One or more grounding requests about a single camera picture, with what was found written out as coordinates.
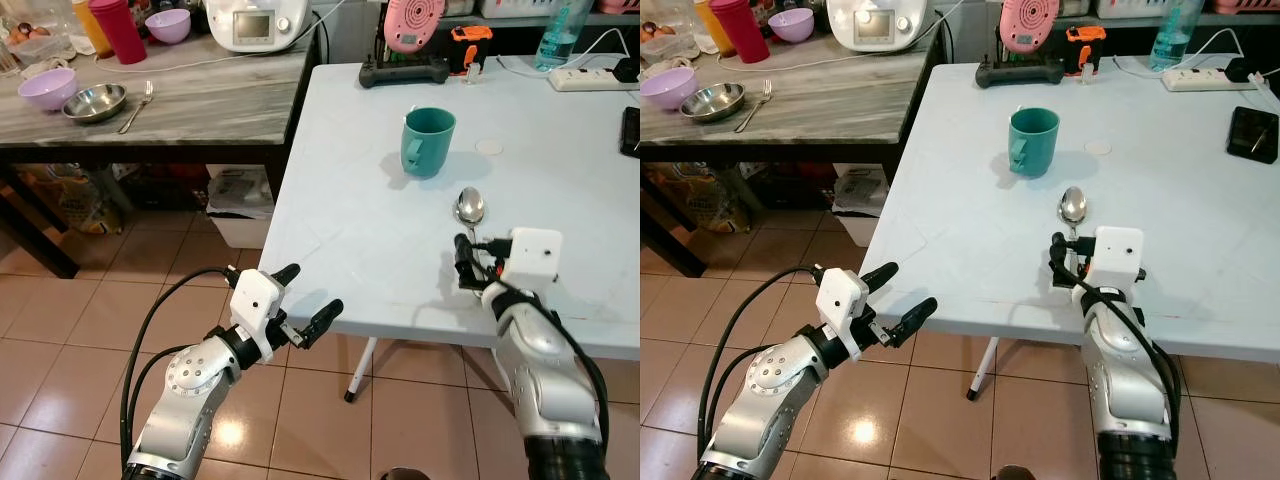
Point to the steel spoon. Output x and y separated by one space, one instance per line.
470 207
1073 206

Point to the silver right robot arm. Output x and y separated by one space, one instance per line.
1125 380
545 380

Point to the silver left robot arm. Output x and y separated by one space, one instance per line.
195 385
770 385

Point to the white table leg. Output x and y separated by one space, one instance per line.
361 370
983 370

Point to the white storage box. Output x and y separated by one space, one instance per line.
857 205
240 205

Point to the white folding table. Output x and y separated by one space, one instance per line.
350 230
960 230

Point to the teal mug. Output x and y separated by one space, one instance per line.
1036 145
432 145

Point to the white round coaster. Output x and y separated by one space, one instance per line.
1098 147
489 147

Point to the dark marble top table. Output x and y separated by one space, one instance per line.
150 155
780 155

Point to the dark robot foot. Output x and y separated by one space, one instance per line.
405 474
1015 473

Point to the black remote controller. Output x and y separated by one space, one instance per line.
402 74
1018 74

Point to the black phone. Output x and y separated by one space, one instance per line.
1253 135
632 130

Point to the yellow printed snack bag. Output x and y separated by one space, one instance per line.
695 198
70 200

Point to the orange black device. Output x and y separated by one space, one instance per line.
470 45
1085 45

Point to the white power strip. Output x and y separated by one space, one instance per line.
1198 79
585 79

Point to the steel fork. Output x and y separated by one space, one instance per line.
755 107
136 108

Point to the clear blue water bottle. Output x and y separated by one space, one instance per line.
558 35
1172 35

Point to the black power plug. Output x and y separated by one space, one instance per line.
1242 71
627 70

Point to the steel bowl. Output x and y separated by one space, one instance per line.
95 103
713 102

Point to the large purple bowl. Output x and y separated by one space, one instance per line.
45 92
668 92

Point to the white kitchen appliance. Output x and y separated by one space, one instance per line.
878 25
255 25

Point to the small purple bowl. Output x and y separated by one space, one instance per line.
791 26
168 27

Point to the red plastic tumbler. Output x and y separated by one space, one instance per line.
742 35
120 35

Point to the clear plastic egg container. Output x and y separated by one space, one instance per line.
665 35
35 35

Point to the orange bottle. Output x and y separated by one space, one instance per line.
88 30
708 28

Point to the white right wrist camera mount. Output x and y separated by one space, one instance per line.
1117 255
533 255

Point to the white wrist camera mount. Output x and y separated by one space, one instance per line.
1117 255
252 305
838 303
533 255

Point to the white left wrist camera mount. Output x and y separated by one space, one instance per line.
838 303
252 305

